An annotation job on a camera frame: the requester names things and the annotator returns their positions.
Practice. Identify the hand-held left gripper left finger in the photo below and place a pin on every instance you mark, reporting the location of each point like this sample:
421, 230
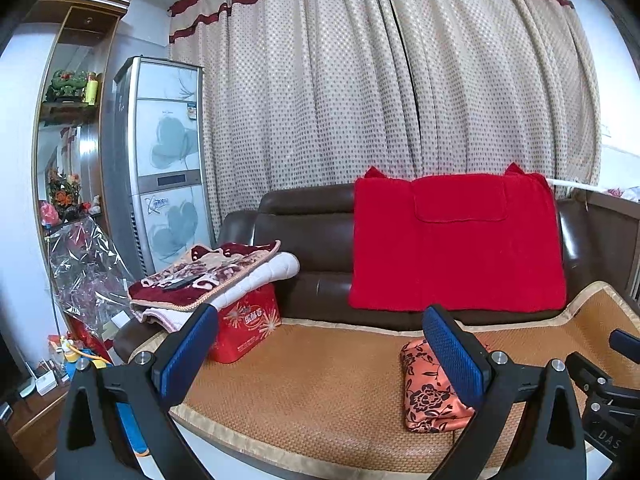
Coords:
187, 355

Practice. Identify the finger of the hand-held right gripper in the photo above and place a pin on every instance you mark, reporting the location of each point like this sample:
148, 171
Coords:
625, 341
590, 370

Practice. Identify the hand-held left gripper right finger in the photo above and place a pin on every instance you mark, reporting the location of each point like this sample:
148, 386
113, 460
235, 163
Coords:
457, 360

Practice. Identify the orange floral shirt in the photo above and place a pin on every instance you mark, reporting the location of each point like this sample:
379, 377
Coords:
430, 395

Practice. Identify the red gift box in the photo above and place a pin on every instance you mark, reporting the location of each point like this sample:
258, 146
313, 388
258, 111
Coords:
245, 322

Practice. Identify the black remote control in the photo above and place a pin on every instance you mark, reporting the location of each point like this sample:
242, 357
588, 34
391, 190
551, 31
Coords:
181, 283

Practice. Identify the blue bag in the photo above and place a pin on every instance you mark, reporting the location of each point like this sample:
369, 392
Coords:
131, 430

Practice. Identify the folded floral quilt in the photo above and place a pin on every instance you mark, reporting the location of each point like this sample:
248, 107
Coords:
240, 270

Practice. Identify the red towel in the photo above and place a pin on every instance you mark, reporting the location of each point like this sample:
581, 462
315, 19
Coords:
450, 260

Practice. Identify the red gift bag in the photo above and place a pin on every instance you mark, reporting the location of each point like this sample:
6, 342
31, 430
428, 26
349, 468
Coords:
87, 332

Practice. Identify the blue and yellow toy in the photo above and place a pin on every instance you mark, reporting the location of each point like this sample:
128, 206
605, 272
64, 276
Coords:
82, 355

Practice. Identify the wooden side cabinet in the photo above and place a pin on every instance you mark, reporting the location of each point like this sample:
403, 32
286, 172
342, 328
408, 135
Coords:
610, 230

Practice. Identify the woven sofa mat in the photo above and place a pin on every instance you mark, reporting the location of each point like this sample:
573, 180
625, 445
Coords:
310, 385

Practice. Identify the clear plastic wrap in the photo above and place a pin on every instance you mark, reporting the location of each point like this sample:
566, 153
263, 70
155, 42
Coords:
85, 265

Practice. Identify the white router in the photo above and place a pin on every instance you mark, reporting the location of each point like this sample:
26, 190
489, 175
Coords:
47, 384

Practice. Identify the brown leather sofa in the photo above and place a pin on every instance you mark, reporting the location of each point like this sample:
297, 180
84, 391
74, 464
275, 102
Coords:
320, 260

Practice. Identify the white pipe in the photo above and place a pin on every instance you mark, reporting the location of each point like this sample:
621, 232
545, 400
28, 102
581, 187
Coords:
575, 183

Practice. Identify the low wooden cabinet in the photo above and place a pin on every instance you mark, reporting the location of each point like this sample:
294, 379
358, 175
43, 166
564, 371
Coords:
35, 425

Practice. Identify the standing air conditioner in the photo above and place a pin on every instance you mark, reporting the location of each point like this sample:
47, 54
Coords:
165, 160

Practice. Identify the flower arrangement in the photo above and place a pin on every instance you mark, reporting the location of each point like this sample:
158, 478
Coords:
64, 195

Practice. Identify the yellow bottle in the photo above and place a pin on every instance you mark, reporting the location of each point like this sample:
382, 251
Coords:
91, 91

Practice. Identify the beige dotted curtain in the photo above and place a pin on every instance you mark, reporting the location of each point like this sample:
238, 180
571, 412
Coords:
375, 85

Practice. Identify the green ornament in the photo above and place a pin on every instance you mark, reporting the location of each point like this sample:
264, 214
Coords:
65, 85

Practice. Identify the wooden display cabinet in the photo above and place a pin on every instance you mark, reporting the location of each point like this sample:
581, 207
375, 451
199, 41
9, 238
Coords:
85, 25

